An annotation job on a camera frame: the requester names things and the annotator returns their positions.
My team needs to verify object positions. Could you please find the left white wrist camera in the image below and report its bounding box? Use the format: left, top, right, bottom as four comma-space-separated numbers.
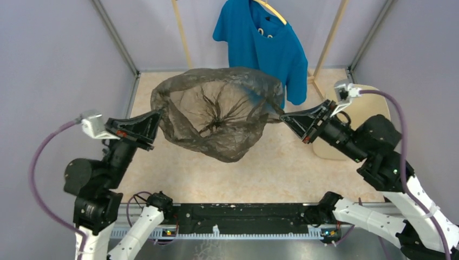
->
80, 109, 119, 140

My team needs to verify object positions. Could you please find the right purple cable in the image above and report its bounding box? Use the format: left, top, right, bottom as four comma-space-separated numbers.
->
359, 89, 453, 260

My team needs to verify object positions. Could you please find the purple cable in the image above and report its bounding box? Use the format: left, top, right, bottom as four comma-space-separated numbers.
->
359, 89, 453, 260
28, 120, 89, 260

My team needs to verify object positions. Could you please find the dark translucent trash bag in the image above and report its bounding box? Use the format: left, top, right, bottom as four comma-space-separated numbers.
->
150, 67, 284, 163

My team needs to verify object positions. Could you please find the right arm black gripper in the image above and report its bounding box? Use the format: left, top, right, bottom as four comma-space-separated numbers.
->
277, 99, 364, 162

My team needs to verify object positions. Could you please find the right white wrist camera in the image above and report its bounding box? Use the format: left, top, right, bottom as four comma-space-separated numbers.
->
331, 80, 362, 116

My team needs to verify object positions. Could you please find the blue t-shirt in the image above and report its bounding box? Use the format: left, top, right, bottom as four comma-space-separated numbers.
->
212, 1, 309, 105

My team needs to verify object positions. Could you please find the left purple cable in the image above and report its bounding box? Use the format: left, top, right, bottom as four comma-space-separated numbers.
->
28, 120, 89, 260

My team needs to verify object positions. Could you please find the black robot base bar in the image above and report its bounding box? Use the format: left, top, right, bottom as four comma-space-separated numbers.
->
166, 203, 324, 235

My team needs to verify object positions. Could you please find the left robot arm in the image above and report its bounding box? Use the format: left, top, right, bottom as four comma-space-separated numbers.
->
64, 110, 174, 259

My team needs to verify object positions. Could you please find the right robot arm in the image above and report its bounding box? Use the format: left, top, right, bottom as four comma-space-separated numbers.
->
108, 101, 458, 259

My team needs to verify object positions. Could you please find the right aluminium corner post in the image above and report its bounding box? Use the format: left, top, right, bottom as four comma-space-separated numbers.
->
346, 0, 397, 83

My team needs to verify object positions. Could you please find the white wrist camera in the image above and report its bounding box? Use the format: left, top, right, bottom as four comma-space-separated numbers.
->
331, 80, 362, 116
80, 109, 119, 140

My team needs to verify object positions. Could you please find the wooden clothes rack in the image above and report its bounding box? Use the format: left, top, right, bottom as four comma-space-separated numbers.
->
171, 0, 350, 103

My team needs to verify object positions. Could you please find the cream plastic trash bin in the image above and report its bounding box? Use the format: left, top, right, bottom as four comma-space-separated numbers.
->
312, 94, 391, 161

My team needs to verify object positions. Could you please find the aluminium corner frame post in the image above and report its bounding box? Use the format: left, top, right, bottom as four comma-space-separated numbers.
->
90, 0, 141, 118

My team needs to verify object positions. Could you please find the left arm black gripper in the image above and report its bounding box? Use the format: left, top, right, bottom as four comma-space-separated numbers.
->
104, 106, 166, 186

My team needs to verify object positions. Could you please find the wooden clothes hanger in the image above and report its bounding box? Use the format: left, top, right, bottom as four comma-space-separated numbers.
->
254, 0, 287, 25

